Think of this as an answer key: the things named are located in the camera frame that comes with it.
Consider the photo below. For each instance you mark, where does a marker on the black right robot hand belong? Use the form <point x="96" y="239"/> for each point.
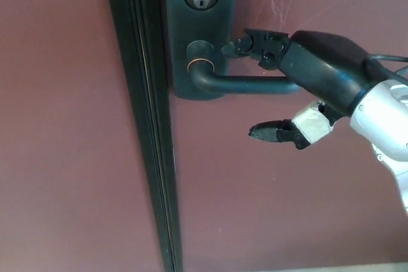
<point x="318" y="71"/>

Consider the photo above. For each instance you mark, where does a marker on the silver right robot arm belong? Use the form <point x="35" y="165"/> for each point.
<point x="382" y="119"/>

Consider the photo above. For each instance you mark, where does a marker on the black door edge strip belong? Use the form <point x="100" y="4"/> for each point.
<point x="153" y="144"/>

